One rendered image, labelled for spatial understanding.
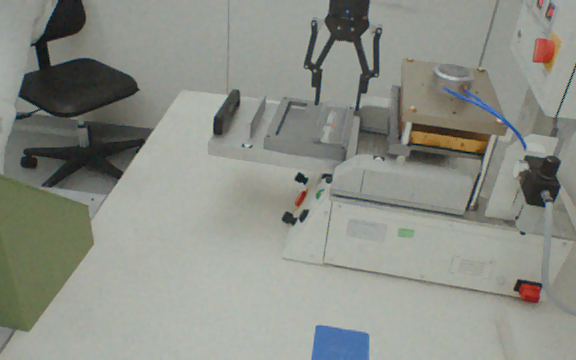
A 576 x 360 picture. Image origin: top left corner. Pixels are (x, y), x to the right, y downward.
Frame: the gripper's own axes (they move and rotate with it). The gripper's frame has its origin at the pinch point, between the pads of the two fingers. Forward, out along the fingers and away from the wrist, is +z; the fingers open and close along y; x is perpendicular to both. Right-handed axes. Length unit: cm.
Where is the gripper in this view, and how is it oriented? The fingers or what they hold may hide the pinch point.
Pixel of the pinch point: (338, 93)
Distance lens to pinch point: 109.2
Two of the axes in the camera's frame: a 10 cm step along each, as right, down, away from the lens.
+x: -1.7, 5.3, -8.3
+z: -0.6, 8.4, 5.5
